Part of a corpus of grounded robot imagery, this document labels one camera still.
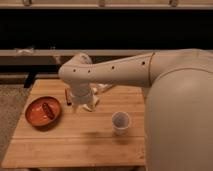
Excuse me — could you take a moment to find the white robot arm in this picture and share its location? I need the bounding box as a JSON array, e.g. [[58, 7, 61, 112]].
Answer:
[[59, 49, 213, 171]]

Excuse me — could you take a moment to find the grey metal rail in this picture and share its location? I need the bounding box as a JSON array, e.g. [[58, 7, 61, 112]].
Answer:
[[0, 49, 148, 65]]

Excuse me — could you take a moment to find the orange ceramic bowl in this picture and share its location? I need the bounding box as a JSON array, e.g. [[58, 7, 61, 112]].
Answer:
[[25, 96, 62, 127]]

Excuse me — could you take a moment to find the brown snack bar in bowl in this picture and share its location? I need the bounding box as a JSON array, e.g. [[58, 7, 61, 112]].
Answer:
[[42, 103, 55, 119]]

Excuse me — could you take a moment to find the dark chocolate bar packet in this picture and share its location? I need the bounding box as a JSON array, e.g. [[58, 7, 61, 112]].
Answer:
[[65, 88, 72, 106]]

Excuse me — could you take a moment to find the white plastic bottle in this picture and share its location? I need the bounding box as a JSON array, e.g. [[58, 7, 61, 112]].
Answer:
[[92, 84, 112, 94]]

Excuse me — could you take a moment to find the white sponge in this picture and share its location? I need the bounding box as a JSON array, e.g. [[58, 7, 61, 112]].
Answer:
[[82, 96, 100, 112]]

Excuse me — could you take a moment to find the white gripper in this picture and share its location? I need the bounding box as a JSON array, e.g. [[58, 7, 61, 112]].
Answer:
[[70, 83, 93, 112]]

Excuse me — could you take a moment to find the white paper cup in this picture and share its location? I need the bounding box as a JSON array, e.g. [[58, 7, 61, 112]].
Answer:
[[111, 111, 130, 135]]

